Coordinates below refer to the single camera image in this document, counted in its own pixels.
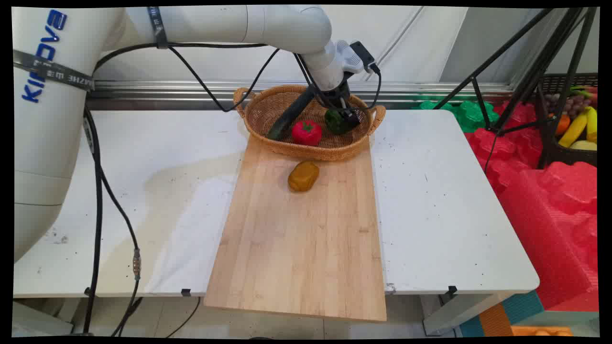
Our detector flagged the long yellow toy banana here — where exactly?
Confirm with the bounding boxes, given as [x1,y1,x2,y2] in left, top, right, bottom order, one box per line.
[558,111,588,148]

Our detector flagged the wooden cutting board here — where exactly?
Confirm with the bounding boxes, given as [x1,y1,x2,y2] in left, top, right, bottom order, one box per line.
[204,136,388,322]

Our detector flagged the dark green toy cucumber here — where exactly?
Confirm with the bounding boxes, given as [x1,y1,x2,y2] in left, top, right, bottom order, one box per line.
[266,90,316,141]

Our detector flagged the black cable with metal connector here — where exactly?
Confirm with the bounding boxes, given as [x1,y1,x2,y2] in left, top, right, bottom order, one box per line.
[99,174,143,336]

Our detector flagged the red toy tomato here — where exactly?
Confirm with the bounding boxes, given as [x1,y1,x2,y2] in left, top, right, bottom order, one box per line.
[292,119,323,147]

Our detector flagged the thin black camera cable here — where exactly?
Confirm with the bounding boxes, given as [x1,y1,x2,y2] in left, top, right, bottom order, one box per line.
[93,42,383,113]

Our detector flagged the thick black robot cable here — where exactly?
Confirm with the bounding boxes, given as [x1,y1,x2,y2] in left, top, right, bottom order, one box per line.
[82,109,105,334]

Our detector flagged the black fruit basket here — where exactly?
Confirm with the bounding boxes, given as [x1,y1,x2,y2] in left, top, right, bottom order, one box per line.
[535,73,598,168]

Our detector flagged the red green toy fruit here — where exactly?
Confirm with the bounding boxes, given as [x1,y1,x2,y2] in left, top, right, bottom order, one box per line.
[570,86,598,102]

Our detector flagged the wide black velcro strap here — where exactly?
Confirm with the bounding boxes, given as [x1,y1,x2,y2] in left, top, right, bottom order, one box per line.
[13,49,95,91]

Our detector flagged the green toy bell pepper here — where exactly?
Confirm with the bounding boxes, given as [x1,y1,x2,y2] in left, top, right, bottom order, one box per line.
[324,109,360,135]

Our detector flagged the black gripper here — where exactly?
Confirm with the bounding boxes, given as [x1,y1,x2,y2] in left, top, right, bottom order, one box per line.
[318,79,362,128]

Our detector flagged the orange plastic tray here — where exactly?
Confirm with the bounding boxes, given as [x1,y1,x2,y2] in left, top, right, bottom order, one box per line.
[511,325,573,337]

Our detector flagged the thin black floor cable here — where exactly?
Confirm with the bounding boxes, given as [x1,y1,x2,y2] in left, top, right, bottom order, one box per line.
[165,296,201,338]

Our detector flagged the short yellow toy banana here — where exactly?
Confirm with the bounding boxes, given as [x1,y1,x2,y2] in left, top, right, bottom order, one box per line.
[586,106,598,143]

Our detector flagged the green foam mat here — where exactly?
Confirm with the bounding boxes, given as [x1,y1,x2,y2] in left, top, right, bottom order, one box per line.
[414,96,500,133]

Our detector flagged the black tripod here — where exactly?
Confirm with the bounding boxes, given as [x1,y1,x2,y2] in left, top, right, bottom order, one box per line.
[433,7,598,172]

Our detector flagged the metal window rail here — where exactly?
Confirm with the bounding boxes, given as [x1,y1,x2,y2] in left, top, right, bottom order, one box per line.
[86,80,514,111]

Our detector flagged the purple toy grapes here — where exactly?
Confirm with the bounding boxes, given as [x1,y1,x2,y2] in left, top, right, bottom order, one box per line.
[545,94,591,120]

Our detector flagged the yellow brown toy potato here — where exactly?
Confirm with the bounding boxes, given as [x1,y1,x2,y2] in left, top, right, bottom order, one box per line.
[287,161,320,193]

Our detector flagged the teal orange foam block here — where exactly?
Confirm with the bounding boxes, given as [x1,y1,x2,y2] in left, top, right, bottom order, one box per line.
[459,290,546,337]

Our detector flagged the white table leg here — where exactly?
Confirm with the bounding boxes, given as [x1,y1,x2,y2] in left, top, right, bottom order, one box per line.
[423,292,507,335]

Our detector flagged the woven wicker basket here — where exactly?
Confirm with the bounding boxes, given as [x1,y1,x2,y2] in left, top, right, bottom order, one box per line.
[233,85,386,161]

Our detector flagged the red foam mat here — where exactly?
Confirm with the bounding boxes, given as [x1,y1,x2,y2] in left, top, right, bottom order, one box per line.
[464,100,599,312]

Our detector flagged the narrow black velcro strap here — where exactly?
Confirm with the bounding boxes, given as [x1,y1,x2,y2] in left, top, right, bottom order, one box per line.
[147,6,169,49]

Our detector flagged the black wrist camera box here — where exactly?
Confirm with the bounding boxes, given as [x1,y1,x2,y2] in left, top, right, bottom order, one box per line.
[350,41,381,75]

